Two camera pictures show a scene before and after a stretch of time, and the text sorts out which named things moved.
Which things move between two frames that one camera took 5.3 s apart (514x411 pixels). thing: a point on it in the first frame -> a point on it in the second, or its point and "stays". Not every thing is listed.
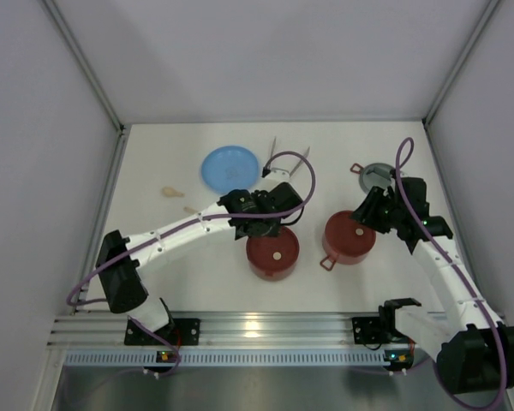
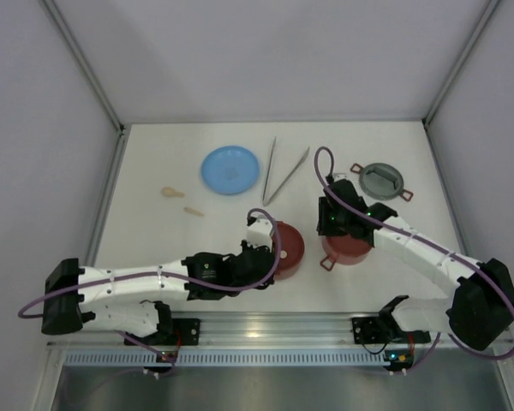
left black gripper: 257,229 -> 265,264
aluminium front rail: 218,330 stays
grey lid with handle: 373,175 stays
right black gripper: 369,207 -> 330,223
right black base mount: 367,330 stays
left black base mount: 181,332 stays
